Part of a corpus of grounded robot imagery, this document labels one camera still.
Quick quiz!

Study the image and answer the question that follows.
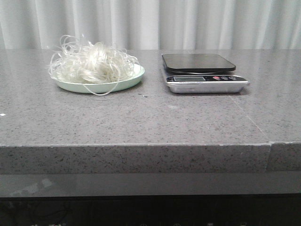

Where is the white vermicelli bundle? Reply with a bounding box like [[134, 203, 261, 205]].
[[48, 35, 140, 84]]

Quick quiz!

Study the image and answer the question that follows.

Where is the mint green plate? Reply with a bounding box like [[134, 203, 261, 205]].
[[54, 64, 145, 96]]

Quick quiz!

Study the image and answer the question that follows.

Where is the silver black kitchen scale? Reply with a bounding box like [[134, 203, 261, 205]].
[[162, 53, 249, 94]]

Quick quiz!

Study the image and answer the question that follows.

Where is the white pleated curtain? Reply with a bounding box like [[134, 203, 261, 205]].
[[0, 0, 301, 49]]

